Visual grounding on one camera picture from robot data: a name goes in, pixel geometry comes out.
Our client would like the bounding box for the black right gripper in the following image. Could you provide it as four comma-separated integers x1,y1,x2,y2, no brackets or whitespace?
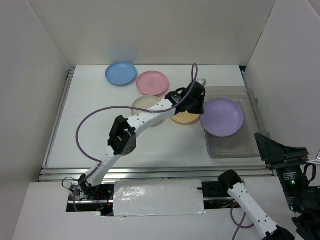
253,129,308,209

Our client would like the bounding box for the lilac plastic plate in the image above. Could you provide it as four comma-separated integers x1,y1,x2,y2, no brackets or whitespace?
200,97,244,138

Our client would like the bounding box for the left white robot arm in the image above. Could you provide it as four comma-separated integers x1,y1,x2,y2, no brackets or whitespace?
75,79,206,200

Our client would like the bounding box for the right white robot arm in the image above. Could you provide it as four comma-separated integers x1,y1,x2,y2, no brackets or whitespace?
217,132,320,240

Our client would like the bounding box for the clear plastic bin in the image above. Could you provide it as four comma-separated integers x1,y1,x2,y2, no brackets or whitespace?
203,86,269,159

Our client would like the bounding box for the orange plastic plate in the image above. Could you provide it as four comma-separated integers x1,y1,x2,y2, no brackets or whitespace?
171,111,200,124

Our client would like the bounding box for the cream plastic plate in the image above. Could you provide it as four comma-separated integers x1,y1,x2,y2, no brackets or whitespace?
131,95,163,127

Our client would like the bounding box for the pink plastic plate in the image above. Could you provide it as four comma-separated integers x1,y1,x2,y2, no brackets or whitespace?
136,70,169,96

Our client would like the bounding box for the blue plastic plate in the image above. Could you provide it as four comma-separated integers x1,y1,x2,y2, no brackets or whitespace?
105,61,138,86

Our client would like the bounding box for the white foam cover panel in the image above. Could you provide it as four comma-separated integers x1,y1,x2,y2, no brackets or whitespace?
113,179,205,217

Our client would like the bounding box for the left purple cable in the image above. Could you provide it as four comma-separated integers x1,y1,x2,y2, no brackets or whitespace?
72,62,199,211

